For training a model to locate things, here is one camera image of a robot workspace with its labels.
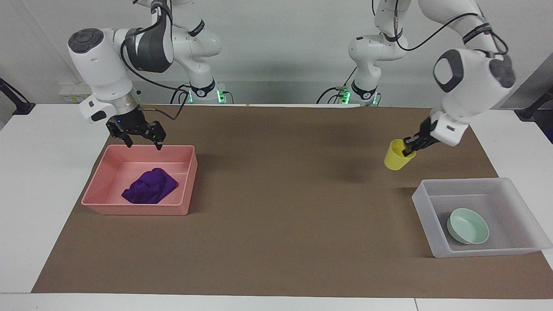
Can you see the clear plastic bin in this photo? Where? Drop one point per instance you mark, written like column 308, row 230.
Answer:
column 510, row 216

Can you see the purple cloth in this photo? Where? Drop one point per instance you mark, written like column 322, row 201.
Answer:
column 151, row 188

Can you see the pale green bowl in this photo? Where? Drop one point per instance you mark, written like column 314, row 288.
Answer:
column 468, row 226

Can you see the yellow plastic cup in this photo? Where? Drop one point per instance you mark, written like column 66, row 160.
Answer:
column 396, row 159

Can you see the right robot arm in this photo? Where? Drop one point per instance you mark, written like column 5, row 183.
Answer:
column 99, row 65

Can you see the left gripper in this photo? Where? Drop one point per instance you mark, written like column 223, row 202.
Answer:
column 426, row 128

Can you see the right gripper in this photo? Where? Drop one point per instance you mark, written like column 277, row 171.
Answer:
column 127, row 124

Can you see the black stand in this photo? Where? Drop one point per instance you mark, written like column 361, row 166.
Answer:
column 533, row 108
column 19, row 103

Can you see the pink plastic bin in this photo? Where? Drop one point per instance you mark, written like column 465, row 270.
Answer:
column 142, row 209

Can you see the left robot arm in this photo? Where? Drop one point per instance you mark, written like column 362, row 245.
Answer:
column 471, row 86

